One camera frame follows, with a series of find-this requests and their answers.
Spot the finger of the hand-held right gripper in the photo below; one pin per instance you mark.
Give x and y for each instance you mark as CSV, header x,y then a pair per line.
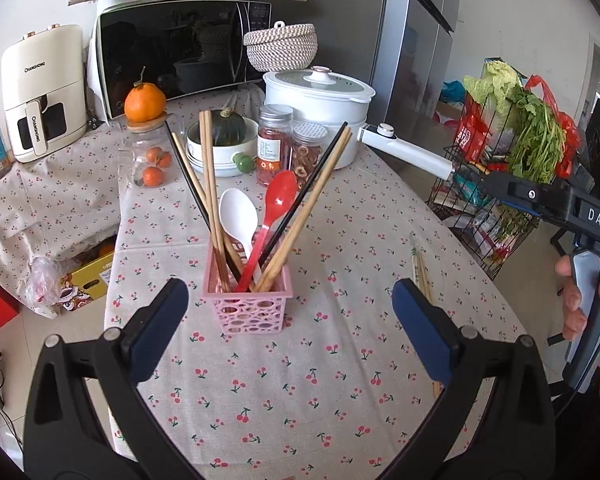
x,y
525,190

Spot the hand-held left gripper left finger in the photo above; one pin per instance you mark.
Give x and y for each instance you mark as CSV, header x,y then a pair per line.
x,y
155,335

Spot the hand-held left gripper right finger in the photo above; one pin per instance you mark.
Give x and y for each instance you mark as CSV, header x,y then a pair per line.
x,y
422,332

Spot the pink perforated utensil holder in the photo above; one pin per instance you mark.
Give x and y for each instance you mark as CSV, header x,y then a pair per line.
x,y
250,317

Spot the white plastic spoon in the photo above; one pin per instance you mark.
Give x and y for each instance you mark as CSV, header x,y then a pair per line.
x,y
237,215

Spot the red plastic spoon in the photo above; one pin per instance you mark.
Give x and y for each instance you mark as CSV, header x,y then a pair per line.
x,y
280,195

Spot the black chopstick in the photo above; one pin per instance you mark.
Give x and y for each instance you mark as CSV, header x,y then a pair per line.
x,y
172,140
330,147

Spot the person's right hand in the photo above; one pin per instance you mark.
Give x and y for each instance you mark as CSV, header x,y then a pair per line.
x,y
574,305

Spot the blue snack packet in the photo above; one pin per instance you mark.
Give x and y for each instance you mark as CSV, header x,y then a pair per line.
x,y
472,192

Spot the leafy green herbs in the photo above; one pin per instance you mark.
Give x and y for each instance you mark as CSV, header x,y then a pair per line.
x,y
535,135

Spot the wrapped green print chopstick pair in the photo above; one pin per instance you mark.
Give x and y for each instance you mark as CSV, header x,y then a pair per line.
x,y
420,272

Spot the red plastic bag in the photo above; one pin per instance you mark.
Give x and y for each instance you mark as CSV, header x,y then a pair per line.
x,y
570,132

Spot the red snack packet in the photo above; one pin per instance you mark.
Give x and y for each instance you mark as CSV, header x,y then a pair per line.
x,y
470,132

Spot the yellow cardboard box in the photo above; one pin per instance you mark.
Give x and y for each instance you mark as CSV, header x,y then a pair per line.
x,y
92,272

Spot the napa cabbage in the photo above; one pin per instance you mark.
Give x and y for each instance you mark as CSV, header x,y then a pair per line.
x,y
495,82

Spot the clear plastic bag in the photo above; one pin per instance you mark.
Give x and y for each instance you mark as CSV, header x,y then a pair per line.
x,y
47,282

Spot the blue bag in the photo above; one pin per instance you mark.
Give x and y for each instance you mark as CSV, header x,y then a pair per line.
x,y
452,92

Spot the cherry print tablecloth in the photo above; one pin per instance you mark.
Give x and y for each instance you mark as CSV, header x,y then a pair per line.
x,y
305,410

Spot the small tangerine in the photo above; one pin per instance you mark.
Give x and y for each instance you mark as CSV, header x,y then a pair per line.
x,y
152,176
155,154
167,160

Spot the draped cherry print cloth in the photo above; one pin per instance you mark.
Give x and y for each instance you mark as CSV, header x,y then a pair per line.
x,y
55,200

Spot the glass jar with cork lid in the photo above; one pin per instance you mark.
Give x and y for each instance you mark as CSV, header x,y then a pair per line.
x,y
135,160

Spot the grey refrigerator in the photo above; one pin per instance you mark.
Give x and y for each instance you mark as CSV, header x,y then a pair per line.
x,y
410,50

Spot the white flower print bowl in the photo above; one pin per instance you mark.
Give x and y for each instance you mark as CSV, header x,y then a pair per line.
x,y
230,157

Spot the small green ball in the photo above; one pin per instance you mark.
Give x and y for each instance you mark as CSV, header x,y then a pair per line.
x,y
243,162

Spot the jar of dried fruit slices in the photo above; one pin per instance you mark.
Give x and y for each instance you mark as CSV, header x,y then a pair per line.
x,y
307,155

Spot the white electric pot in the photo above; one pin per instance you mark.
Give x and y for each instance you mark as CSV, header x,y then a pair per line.
x,y
330,105

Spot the jar of red berries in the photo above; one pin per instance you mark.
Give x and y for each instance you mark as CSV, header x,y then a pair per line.
x,y
274,155

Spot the dark green pumpkin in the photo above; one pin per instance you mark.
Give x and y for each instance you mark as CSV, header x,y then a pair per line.
x,y
227,130

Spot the large orange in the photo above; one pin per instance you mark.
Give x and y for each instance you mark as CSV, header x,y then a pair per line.
x,y
144,102

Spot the woven basket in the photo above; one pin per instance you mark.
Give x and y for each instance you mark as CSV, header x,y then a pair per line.
x,y
280,47

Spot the white air fryer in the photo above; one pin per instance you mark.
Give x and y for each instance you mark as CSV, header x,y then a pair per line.
x,y
40,75

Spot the black door microwave oven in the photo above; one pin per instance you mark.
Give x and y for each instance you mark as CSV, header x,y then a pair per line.
x,y
180,45

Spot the black metal frame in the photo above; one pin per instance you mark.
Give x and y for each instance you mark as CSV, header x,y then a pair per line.
x,y
560,240

